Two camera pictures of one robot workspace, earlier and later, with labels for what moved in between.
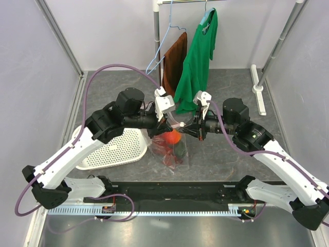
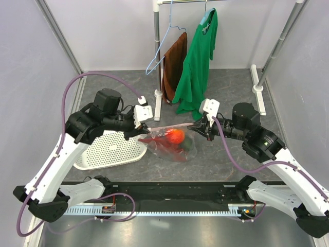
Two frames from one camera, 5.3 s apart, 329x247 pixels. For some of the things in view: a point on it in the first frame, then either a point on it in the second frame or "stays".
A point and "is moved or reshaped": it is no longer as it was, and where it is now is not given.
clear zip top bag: [171, 150] is moved or reshaped
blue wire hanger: [169, 26] stays
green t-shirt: [194, 75] stays
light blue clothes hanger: [206, 14] stays
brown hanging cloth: [172, 62] stays
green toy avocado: [181, 150] → [187, 143]
